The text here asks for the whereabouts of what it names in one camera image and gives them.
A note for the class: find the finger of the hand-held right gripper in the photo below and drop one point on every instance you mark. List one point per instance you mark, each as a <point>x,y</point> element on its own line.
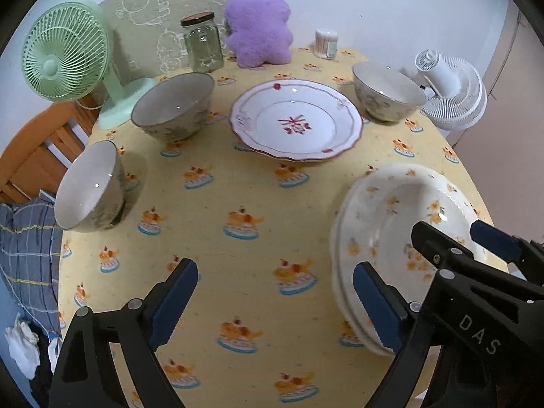
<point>493,238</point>
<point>429,242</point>

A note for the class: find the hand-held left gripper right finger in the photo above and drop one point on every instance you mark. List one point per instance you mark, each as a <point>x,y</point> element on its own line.
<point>376,306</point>

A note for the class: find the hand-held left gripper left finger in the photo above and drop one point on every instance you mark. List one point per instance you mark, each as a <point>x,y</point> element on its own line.
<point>174,301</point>

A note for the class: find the floral white plate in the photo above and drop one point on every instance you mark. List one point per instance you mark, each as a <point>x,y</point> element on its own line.
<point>395,216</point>
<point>335,259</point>

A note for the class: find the small white ceramic bowl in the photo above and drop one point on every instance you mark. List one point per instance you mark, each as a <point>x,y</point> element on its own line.
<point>85,191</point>
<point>382,85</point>

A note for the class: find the red patterned white plate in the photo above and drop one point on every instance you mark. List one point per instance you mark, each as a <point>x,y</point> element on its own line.
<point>297,110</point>

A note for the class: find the large grey ceramic bowl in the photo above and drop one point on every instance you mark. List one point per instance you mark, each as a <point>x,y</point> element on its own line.
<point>170,106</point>

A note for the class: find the yellow printed tablecloth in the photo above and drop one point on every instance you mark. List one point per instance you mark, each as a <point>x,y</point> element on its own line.
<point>238,187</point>

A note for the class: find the blue plaid blanket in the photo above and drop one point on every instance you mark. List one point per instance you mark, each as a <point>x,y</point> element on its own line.
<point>25,255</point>

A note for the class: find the white crumpled cloth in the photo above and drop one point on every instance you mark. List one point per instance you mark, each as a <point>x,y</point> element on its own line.
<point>21,344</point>

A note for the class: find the white standing fan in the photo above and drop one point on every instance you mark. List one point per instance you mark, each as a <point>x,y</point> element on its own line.
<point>446,76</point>

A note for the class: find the cotton swab container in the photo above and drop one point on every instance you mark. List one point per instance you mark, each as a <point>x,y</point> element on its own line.
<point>326,44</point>

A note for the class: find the glass jar with dark lid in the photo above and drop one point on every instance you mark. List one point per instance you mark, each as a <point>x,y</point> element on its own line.
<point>204,46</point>

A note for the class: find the green desk fan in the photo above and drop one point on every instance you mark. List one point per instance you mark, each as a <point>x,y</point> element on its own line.
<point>63,51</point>

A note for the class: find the purple plush toy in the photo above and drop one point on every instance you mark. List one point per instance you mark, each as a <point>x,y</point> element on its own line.
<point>259,21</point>

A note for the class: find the green printed cloth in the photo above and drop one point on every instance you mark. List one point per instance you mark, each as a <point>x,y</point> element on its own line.
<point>148,21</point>

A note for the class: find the wooden furniture frame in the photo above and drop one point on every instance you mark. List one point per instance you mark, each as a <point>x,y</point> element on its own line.
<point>34,148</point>

